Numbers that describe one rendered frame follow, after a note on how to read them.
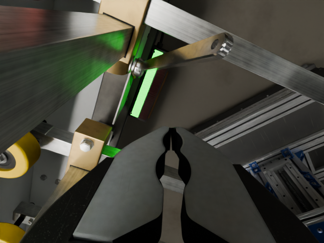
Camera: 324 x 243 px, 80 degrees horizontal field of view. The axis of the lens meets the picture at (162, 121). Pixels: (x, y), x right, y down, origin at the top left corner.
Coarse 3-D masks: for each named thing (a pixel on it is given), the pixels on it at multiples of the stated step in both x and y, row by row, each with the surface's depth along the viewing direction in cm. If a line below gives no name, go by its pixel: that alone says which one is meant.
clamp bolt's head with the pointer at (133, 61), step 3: (132, 60) 26; (135, 60) 26; (132, 63) 26; (135, 63) 26; (129, 66) 26; (132, 66) 26; (129, 69) 26; (132, 69) 26; (129, 72) 27; (132, 72) 27; (141, 72) 26; (141, 75) 27
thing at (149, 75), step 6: (156, 54) 40; (150, 72) 42; (144, 78) 42; (150, 78) 42; (144, 84) 43; (150, 84) 43; (144, 90) 43; (138, 96) 44; (144, 96) 44; (138, 102) 45; (138, 108) 46; (132, 114) 46; (138, 114) 46
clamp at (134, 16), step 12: (108, 0) 21; (120, 0) 21; (132, 0) 21; (144, 0) 21; (108, 12) 22; (120, 12) 22; (132, 12) 22; (144, 12) 22; (132, 24) 22; (144, 24) 25; (132, 36) 23; (132, 48) 23; (120, 60) 24; (120, 72) 26
